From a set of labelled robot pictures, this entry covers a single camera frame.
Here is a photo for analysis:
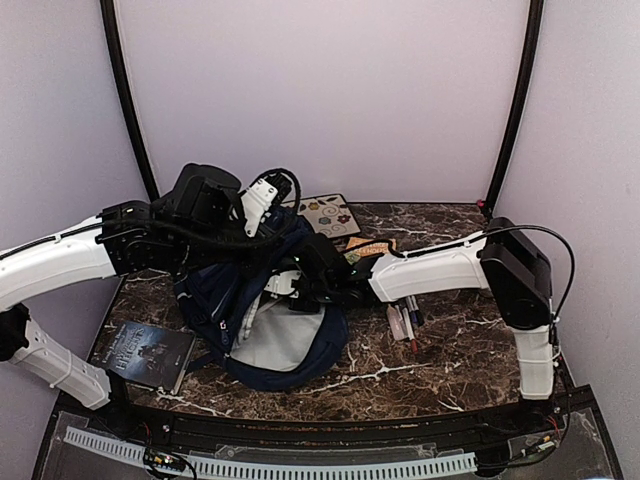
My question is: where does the floral pattern notebook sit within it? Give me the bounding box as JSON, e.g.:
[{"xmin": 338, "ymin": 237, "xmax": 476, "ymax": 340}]
[{"xmin": 298, "ymin": 193, "xmax": 361, "ymax": 240}]

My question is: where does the white marker purple cap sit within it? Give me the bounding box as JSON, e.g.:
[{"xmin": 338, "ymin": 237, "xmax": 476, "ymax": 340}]
[{"xmin": 402, "ymin": 307, "xmax": 418, "ymax": 353}]

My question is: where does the navy blue student backpack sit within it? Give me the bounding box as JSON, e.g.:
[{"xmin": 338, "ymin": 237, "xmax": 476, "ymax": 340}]
[{"xmin": 174, "ymin": 214, "xmax": 349, "ymax": 392}]

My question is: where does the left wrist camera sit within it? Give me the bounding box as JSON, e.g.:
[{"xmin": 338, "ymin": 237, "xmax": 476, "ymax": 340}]
[{"xmin": 240, "ymin": 168, "xmax": 301, "ymax": 238}]

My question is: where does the right black frame post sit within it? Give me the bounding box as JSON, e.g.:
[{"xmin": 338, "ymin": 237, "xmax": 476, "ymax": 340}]
[{"xmin": 478, "ymin": 0, "xmax": 545, "ymax": 219}]

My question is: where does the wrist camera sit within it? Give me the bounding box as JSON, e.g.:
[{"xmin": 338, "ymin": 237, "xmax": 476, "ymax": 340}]
[
  {"xmin": 264, "ymin": 270, "xmax": 301, "ymax": 298},
  {"xmin": 240, "ymin": 168, "xmax": 301, "ymax": 238}
]

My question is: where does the white slotted cable duct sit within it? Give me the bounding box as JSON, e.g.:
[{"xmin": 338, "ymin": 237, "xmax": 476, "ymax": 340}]
[{"xmin": 63, "ymin": 427, "xmax": 478, "ymax": 479}]

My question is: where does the orange Treehouse book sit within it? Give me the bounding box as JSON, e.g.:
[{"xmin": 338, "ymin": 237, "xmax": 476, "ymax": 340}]
[{"xmin": 344, "ymin": 237, "xmax": 396, "ymax": 264}]

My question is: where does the left black frame post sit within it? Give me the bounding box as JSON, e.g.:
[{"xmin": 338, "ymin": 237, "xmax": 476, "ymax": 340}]
[{"xmin": 99, "ymin": 0, "xmax": 160, "ymax": 201}]

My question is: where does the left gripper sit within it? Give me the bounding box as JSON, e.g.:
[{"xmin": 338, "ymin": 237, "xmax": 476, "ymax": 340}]
[{"xmin": 170, "ymin": 218, "xmax": 285, "ymax": 280}]

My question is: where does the white marker black cap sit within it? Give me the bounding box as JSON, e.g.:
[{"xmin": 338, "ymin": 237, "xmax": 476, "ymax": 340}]
[{"xmin": 405, "ymin": 295, "xmax": 424, "ymax": 327}]

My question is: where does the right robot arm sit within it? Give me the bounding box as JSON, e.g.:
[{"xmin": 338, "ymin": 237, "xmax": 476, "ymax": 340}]
[{"xmin": 292, "ymin": 217, "xmax": 565, "ymax": 434}]

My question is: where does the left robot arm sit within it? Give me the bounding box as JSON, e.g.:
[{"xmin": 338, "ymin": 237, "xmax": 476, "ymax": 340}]
[{"xmin": 1, "ymin": 163, "xmax": 301, "ymax": 436}]

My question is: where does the Taming of the Shrew book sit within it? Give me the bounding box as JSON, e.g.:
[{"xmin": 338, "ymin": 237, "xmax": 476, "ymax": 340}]
[{"xmin": 234, "ymin": 294, "xmax": 281, "ymax": 349}]

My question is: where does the black frame post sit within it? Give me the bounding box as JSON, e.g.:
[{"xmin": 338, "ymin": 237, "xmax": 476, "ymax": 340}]
[
  {"xmin": 99, "ymin": 0, "xmax": 160, "ymax": 201},
  {"xmin": 478, "ymin": 0, "xmax": 545, "ymax": 219}
]

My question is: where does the black front rail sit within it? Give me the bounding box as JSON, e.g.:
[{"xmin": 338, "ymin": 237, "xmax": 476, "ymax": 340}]
[{"xmin": 52, "ymin": 387, "xmax": 596, "ymax": 454}]

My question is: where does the dark Wuthering Heights book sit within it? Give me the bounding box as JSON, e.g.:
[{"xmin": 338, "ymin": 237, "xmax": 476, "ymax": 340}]
[{"xmin": 91, "ymin": 321, "xmax": 196, "ymax": 394}]

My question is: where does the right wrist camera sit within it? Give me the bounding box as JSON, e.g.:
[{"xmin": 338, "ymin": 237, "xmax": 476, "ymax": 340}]
[{"xmin": 264, "ymin": 270, "xmax": 301, "ymax": 298}]

